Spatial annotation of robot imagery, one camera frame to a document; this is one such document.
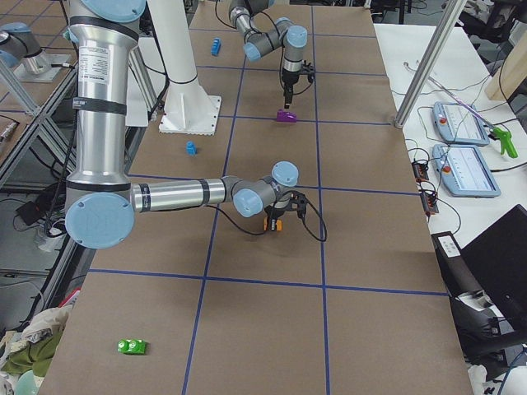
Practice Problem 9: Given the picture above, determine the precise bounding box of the green handled reacher grabber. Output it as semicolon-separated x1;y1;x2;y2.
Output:
427;76;518;158

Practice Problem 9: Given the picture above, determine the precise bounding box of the long blue block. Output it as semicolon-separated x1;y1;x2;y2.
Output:
211;37;222;57

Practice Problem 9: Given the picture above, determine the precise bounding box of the small relay board upper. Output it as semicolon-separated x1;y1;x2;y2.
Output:
412;161;429;182

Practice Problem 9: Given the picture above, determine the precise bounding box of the black laptop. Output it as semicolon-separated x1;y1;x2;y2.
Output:
431;204;526;330

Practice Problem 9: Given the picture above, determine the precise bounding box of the green cloth bag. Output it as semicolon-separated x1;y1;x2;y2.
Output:
1;305;72;382

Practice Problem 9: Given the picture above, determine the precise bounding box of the white pedestal column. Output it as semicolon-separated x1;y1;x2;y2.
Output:
147;0;222;136

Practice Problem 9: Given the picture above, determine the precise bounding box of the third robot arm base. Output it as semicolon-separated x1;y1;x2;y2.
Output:
1;22;73;83

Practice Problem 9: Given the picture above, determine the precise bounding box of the teach pendant tablet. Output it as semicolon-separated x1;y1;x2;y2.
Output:
432;101;490;146
432;144;501;198

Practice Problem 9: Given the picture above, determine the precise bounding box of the small relay board lower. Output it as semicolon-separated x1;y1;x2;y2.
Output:
420;190;439;217

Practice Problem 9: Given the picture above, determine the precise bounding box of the orange trapezoid block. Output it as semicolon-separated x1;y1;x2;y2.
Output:
263;218;282;232

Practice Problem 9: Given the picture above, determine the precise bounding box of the purple trapezoid block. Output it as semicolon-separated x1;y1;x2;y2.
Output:
276;109;297;123

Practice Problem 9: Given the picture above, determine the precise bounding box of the white remote control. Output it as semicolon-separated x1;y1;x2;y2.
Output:
438;235;460;258

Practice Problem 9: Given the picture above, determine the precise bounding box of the aluminium frame post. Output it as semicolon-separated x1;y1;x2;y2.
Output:
394;0;467;129

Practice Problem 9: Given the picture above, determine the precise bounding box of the upper teach pendant tablet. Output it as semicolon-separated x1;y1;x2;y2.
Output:
432;101;490;146

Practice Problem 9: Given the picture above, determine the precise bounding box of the small blue block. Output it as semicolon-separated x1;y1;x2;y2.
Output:
185;141;198;156

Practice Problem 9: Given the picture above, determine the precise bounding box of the green double stud block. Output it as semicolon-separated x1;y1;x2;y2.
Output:
117;338;147;356

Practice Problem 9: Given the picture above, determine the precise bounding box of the small relay board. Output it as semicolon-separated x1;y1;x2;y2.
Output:
412;161;429;182
420;190;439;217

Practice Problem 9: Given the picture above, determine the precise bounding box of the lower teach pendant tablet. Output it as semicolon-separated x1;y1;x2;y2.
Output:
432;144;501;198

